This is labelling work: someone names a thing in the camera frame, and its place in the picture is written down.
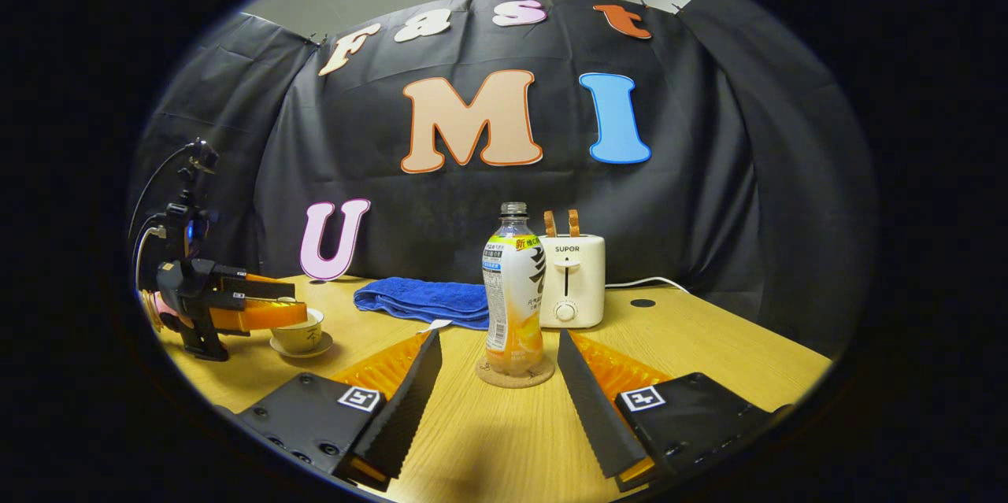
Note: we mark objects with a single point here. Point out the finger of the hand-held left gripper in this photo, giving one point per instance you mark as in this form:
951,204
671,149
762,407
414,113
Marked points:
260,288
268,318

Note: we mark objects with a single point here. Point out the white toaster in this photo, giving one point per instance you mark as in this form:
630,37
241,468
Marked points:
579,282

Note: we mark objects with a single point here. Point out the toast slice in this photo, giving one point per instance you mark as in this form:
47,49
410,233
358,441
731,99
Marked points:
550,224
573,223

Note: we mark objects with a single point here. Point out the clear labelled water bottle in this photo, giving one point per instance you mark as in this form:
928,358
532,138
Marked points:
512,298

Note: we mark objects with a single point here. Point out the cream teacup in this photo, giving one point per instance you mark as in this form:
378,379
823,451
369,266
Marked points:
299,339

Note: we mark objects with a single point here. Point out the black backdrop cloth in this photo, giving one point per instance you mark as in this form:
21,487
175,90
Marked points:
472,212

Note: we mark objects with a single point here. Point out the blue folded towel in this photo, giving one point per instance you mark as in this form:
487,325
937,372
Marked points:
425,298

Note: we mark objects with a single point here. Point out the round cork coaster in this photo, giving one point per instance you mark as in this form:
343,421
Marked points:
488,377

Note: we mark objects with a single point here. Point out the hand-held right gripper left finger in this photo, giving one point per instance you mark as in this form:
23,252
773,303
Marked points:
405,408

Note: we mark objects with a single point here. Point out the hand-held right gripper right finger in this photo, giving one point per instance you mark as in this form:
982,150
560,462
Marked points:
598,416

